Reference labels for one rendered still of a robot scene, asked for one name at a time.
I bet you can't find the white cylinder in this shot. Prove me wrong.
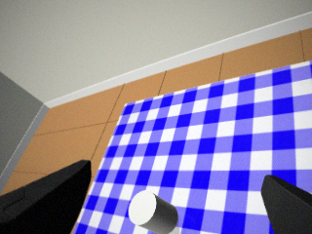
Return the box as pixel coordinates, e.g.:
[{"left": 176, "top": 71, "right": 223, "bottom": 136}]
[{"left": 129, "top": 190, "right": 178, "bottom": 234}]

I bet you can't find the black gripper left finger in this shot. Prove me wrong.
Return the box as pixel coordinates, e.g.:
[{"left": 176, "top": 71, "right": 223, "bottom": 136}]
[{"left": 0, "top": 159, "right": 92, "bottom": 234}]

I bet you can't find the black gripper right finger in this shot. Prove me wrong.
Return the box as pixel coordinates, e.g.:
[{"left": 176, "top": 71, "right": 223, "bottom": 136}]
[{"left": 260, "top": 175, "right": 312, "bottom": 234}]

